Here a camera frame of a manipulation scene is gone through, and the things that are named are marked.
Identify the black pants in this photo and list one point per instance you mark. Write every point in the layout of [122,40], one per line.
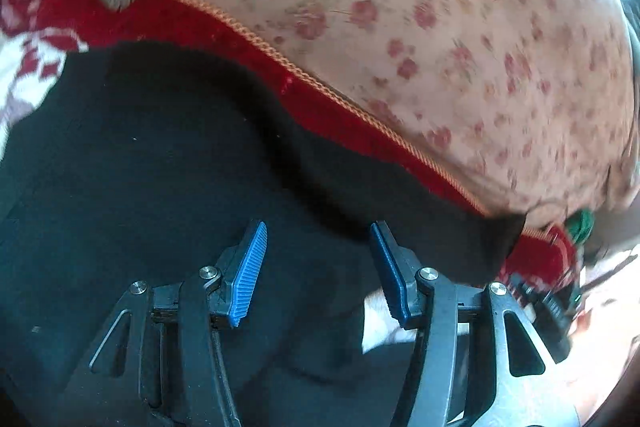
[150,182]

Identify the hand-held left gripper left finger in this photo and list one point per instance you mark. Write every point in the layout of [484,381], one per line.
[248,274]

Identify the pink floral quilt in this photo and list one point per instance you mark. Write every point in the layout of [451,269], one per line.
[400,7]

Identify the red floral blanket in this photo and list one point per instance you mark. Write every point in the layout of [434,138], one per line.
[150,22]

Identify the green cloth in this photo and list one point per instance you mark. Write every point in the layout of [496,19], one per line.
[580,227]

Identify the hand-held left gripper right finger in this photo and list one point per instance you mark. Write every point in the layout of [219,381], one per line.
[389,274]

